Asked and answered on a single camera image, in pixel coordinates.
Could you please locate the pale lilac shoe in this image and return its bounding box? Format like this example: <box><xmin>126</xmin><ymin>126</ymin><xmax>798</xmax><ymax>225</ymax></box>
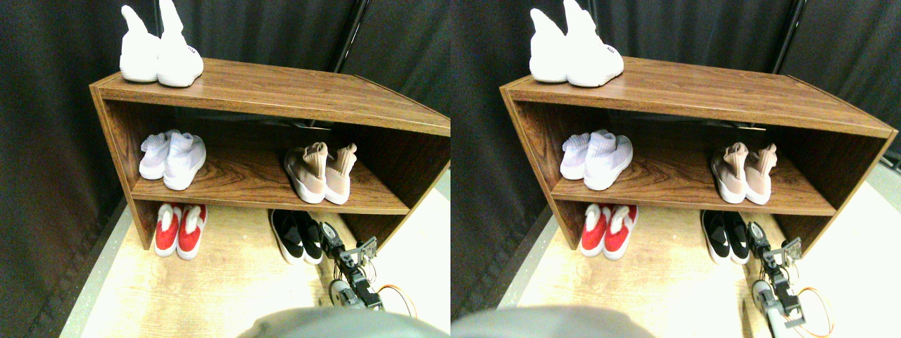
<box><xmin>584</xmin><ymin>130</ymin><xmax>634</xmax><ymax>191</ymax></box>
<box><xmin>139</xmin><ymin>131</ymin><xmax>177</xmax><ymax>180</ymax></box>
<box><xmin>163</xmin><ymin>132</ymin><xmax>208</xmax><ymax>191</ymax></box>
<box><xmin>560</xmin><ymin>134</ymin><xmax>593</xmax><ymax>180</ymax></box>

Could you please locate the beige shoe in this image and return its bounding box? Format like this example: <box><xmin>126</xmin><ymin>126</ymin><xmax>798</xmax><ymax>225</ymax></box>
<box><xmin>325</xmin><ymin>144</ymin><xmax>359</xmax><ymax>206</ymax></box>
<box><xmin>710</xmin><ymin>142</ymin><xmax>750</xmax><ymax>205</ymax></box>
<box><xmin>745</xmin><ymin>144</ymin><xmax>779</xmax><ymax>206</ymax></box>
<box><xmin>284</xmin><ymin>142</ymin><xmax>329</xmax><ymax>205</ymax></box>

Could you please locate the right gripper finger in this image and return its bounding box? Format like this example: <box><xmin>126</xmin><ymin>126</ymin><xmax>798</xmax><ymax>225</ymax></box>
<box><xmin>747</xmin><ymin>220</ymin><xmax>774</xmax><ymax>260</ymax></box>
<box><xmin>320</xmin><ymin>220</ymin><xmax>347</xmax><ymax>260</ymax></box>

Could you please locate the red shoe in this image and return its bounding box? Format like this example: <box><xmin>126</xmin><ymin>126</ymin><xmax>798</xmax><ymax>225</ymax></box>
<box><xmin>154</xmin><ymin>204</ymin><xmax>184</xmax><ymax>258</ymax></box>
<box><xmin>581</xmin><ymin>204</ymin><xmax>612</xmax><ymax>258</ymax></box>
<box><xmin>176</xmin><ymin>205</ymin><xmax>209</xmax><ymax>261</ymax></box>
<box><xmin>603</xmin><ymin>205</ymin><xmax>640</xmax><ymax>261</ymax></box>

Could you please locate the white shoe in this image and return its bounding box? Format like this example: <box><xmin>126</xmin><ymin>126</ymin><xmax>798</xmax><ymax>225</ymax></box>
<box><xmin>565</xmin><ymin>0</ymin><xmax>625</xmax><ymax>88</ymax></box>
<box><xmin>529</xmin><ymin>8</ymin><xmax>573</xmax><ymax>83</ymax></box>
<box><xmin>157</xmin><ymin>0</ymin><xmax>205</xmax><ymax>88</ymax></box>
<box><xmin>120</xmin><ymin>6</ymin><xmax>162</xmax><ymax>83</ymax></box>

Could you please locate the curtain stand pole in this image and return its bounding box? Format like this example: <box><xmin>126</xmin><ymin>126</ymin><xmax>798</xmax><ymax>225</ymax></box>
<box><xmin>770</xmin><ymin>0</ymin><xmax>809</xmax><ymax>75</ymax></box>
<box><xmin>330</xmin><ymin>0</ymin><xmax>372</xmax><ymax>72</ymax></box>

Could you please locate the orange wire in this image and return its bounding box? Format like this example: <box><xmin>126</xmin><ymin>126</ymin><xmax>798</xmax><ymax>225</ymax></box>
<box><xmin>376</xmin><ymin>284</ymin><xmax>418</xmax><ymax>319</ymax></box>
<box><xmin>795</xmin><ymin>287</ymin><xmax>836</xmax><ymax>338</ymax></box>

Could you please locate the brown shoe rack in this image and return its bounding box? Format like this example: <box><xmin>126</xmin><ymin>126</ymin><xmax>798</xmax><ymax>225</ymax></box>
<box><xmin>499</xmin><ymin>56</ymin><xmax>899</xmax><ymax>256</ymax></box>
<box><xmin>89</xmin><ymin>58</ymin><xmax>451</xmax><ymax>251</ymax></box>

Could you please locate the black shoe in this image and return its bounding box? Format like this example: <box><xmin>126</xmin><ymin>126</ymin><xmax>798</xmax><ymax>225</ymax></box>
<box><xmin>700</xmin><ymin>210</ymin><xmax>733</xmax><ymax>265</ymax></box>
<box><xmin>725</xmin><ymin>211</ymin><xmax>752</xmax><ymax>265</ymax></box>
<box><xmin>270</xmin><ymin>209</ymin><xmax>306</xmax><ymax>265</ymax></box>
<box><xmin>296</xmin><ymin>211</ymin><xmax>327</xmax><ymax>265</ymax></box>

